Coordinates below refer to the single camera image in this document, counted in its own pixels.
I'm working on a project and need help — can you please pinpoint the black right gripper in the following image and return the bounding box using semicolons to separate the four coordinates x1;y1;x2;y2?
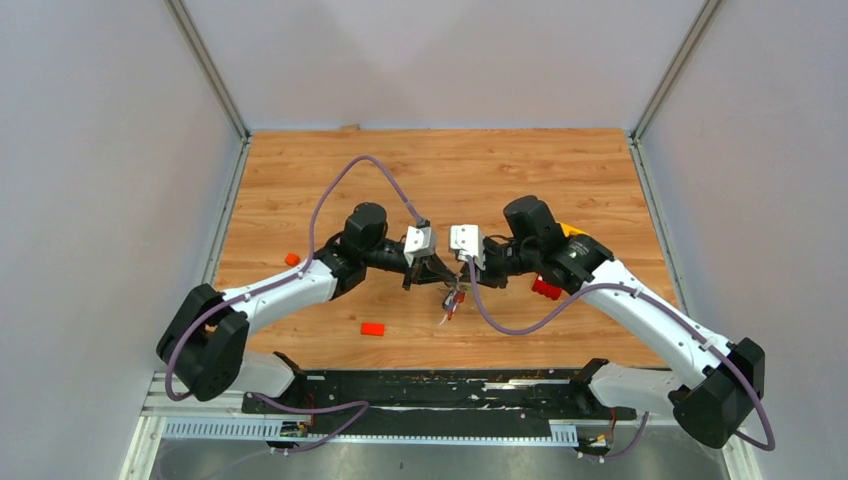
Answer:
459;237;538;289

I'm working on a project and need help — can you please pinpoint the metal key organizer red handle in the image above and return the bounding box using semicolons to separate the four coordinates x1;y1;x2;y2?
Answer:
442;283;466;323

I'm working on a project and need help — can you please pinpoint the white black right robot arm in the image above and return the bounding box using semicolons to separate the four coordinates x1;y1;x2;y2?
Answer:
449;195;776;451

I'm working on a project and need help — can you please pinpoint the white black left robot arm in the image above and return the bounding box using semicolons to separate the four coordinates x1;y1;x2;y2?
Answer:
156;202;458;413

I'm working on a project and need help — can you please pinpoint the red tray with white slots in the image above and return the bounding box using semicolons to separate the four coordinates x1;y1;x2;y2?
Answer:
531;275;563;301

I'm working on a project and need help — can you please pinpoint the small orange red block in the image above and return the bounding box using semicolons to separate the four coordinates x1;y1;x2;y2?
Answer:
360;322;386;337

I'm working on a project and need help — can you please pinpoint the yellow plastic piece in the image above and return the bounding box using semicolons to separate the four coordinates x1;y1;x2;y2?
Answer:
560;223;587;238

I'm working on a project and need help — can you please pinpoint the tiny orange cube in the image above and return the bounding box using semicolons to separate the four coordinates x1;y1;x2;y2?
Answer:
284;253;301;267

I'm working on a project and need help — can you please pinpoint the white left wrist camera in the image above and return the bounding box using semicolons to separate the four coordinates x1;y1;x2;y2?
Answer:
403;226;437;265

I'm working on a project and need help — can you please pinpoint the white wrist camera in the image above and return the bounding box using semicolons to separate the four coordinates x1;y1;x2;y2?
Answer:
449;224;485;270
403;226;437;265

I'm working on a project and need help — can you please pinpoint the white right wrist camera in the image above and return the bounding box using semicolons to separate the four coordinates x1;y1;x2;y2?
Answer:
449;224;485;270

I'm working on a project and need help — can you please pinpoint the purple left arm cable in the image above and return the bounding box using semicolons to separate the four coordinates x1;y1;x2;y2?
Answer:
164;154;429;458

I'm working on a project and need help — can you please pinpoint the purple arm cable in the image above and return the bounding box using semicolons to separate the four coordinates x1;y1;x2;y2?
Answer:
466;258;776;463
164;154;429;458

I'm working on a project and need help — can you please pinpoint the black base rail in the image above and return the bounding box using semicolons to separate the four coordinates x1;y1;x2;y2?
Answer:
276;368;638;439

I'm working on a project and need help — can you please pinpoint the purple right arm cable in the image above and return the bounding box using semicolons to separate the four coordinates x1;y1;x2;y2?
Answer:
466;258;776;463

